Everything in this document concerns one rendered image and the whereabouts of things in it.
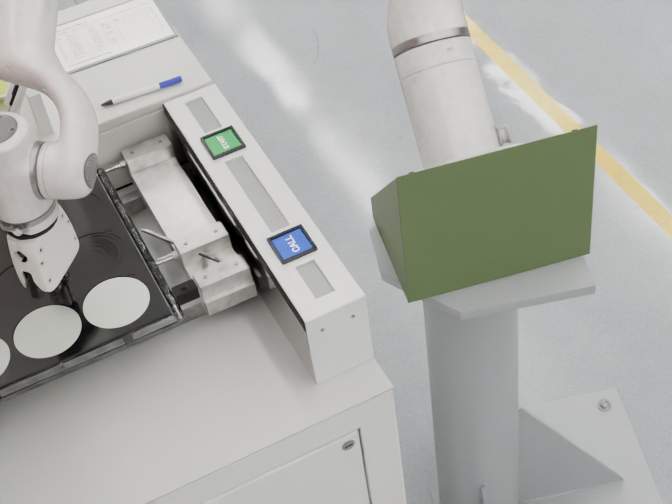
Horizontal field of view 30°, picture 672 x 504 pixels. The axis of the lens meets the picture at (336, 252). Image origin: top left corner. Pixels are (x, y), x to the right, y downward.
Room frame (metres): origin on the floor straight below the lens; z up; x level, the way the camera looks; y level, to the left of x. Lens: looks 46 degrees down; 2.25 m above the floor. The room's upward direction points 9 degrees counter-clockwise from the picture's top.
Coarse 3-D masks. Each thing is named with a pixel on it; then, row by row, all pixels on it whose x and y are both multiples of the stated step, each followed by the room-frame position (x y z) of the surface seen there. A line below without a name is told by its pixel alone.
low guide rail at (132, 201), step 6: (132, 192) 1.55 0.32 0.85; (120, 198) 1.54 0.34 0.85; (126, 198) 1.54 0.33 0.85; (132, 198) 1.53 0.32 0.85; (138, 198) 1.53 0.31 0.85; (126, 204) 1.53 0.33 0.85; (132, 204) 1.53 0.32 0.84; (138, 204) 1.53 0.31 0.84; (144, 204) 1.54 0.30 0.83; (132, 210) 1.53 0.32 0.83; (138, 210) 1.53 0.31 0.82
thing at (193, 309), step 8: (184, 304) 1.28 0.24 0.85; (192, 304) 1.28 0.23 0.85; (200, 304) 1.28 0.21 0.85; (184, 312) 1.27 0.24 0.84; (192, 312) 1.27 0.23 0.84; (200, 312) 1.28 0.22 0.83; (184, 320) 1.27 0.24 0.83; (168, 328) 1.26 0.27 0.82; (152, 336) 1.25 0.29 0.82; (112, 352) 1.23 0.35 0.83; (96, 360) 1.22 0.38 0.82; (72, 368) 1.21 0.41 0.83; (80, 368) 1.21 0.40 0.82; (56, 376) 1.20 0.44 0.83; (40, 384) 1.19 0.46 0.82; (24, 392) 1.18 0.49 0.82
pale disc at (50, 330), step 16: (32, 320) 1.25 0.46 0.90; (48, 320) 1.25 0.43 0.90; (64, 320) 1.24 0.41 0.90; (80, 320) 1.24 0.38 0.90; (16, 336) 1.22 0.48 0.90; (32, 336) 1.22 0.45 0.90; (48, 336) 1.21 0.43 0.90; (64, 336) 1.21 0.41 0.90; (32, 352) 1.19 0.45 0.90; (48, 352) 1.18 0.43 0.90
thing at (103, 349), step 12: (156, 324) 1.20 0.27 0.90; (168, 324) 1.20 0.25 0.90; (132, 336) 1.19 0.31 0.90; (144, 336) 1.19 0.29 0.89; (96, 348) 1.17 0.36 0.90; (108, 348) 1.17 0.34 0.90; (72, 360) 1.16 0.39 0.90; (84, 360) 1.16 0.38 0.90; (48, 372) 1.14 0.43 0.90; (60, 372) 1.15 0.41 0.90; (12, 384) 1.13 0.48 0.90; (24, 384) 1.13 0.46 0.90; (0, 396) 1.12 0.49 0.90
